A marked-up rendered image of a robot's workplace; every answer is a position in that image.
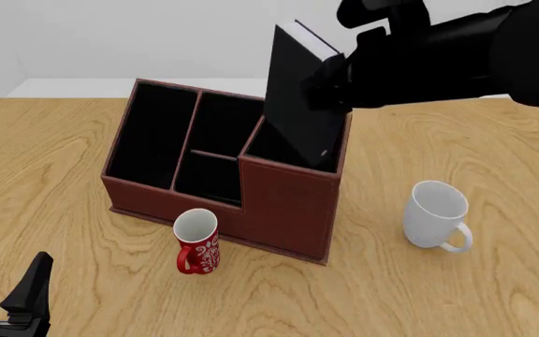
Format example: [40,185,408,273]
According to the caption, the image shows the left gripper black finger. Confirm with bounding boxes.
[0,250,55,323]

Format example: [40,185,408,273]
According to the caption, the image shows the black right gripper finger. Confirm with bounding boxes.
[301,52,354,114]

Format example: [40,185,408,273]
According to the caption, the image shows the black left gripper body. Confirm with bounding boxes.
[0,314,51,337]

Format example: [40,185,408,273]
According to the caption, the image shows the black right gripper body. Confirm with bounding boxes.
[342,25,395,110]

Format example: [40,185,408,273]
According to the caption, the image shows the black hardcover book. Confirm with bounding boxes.
[263,19,348,171]

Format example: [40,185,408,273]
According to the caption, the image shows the red-brown desk caddy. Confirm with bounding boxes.
[100,77,355,267]

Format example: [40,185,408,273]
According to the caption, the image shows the red mug with white pattern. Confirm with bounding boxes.
[171,207,222,276]

